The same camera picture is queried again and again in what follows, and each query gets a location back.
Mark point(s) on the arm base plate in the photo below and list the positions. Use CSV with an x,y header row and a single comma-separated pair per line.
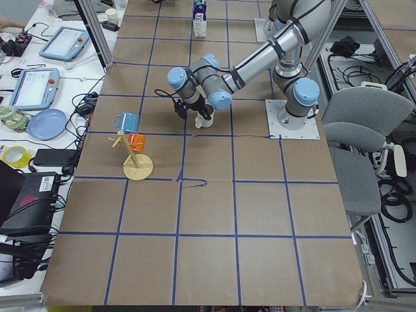
x,y
281,125

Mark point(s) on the blue plate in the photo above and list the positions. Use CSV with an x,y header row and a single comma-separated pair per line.
x,y
47,124

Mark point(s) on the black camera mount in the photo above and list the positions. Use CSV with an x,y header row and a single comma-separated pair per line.
x,y
180,109

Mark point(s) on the teach pendant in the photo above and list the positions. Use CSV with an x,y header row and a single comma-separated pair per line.
x,y
36,89
65,44

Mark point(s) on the aluminium frame post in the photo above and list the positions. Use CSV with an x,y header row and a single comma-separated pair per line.
x,y
90,20

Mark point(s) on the orange mug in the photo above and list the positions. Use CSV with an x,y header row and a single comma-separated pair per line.
x,y
137,141

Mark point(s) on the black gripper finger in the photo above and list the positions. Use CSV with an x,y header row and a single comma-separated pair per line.
x,y
205,116

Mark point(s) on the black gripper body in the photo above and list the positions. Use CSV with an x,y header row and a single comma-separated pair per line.
x,y
198,107

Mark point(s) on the upper teach pendant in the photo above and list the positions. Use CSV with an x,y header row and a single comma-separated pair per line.
x,y
65,44

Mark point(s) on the black computer box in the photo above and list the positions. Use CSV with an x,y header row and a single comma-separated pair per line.
x,y
29,211

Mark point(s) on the paper cup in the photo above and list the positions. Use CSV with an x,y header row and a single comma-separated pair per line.
x,y
112,15

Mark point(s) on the blue mug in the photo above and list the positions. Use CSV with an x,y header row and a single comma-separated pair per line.
x,y
127,122

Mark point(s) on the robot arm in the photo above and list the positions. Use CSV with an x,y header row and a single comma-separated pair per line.
x,y
291,25

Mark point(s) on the wooden mug stand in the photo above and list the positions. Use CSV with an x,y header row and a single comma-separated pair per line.
x,y
137,166

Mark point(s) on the grey office chair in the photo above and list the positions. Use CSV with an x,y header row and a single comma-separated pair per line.
x,y
361,117

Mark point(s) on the black power adapter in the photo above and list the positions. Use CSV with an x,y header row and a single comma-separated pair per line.
x,y
53,157

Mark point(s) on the white mug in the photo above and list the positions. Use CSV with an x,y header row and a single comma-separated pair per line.
x,y
200,121

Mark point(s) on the green stacked container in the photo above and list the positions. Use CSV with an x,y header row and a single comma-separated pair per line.
x,y
14,119

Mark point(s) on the blue white milk carton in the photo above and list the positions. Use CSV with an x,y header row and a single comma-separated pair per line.
x,y
199,18

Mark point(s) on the yellow tape roll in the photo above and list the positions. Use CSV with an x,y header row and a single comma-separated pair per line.
x,y
17,157

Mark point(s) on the lower teach pendant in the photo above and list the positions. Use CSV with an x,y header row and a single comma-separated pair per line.
x,y
36,89

